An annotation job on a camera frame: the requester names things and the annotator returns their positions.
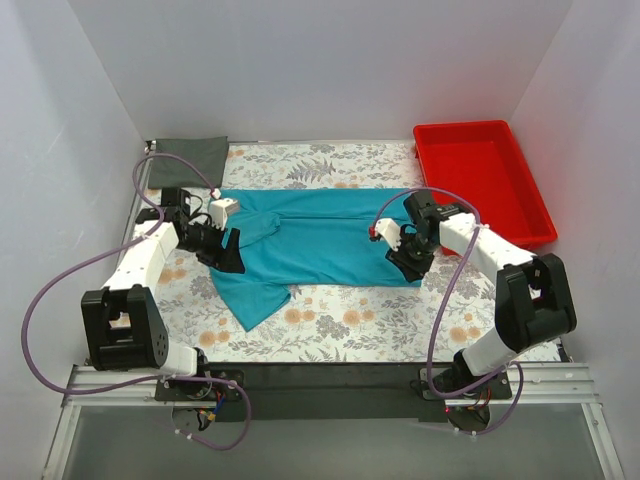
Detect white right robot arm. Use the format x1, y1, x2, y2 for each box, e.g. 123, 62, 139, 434
368, 187, 577, 399

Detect aluminium front frame rail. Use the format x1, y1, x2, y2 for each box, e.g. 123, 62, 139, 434
43, 362, 625, 479

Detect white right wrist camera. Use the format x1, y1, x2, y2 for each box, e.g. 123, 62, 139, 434
368, 218, 402, 251

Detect red plastic bin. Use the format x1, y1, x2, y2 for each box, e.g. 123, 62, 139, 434
413, 120, 558, 251

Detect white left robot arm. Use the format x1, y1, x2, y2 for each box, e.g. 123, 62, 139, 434
81, 188, 245, 400

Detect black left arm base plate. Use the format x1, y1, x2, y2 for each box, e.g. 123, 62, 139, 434
154, 367, 245, 402

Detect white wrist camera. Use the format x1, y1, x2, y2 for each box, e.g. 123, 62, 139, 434
368, 218, 402, 251
207, 188, 240, 231

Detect floral patterned table mat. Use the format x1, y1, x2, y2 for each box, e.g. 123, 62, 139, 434
155, 142, 494, 362

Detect folded dark grey t shirt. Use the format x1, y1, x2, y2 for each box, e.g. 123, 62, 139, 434
148, 136, 229, 189

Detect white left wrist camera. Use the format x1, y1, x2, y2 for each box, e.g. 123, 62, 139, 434
207, 188, 240, 231

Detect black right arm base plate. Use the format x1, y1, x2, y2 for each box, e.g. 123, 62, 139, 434
409, 368, 513, 407

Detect teal t shirt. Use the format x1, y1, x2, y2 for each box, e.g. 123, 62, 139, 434
210, 189, 409, 331

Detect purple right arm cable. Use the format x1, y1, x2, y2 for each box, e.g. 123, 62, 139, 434
373, 187, 526, 437

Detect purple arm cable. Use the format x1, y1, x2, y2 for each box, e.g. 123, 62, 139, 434
373, 187, 526, 437
20, 153, 252, 451

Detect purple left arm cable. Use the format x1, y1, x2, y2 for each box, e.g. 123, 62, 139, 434
20, 153, 252, 451

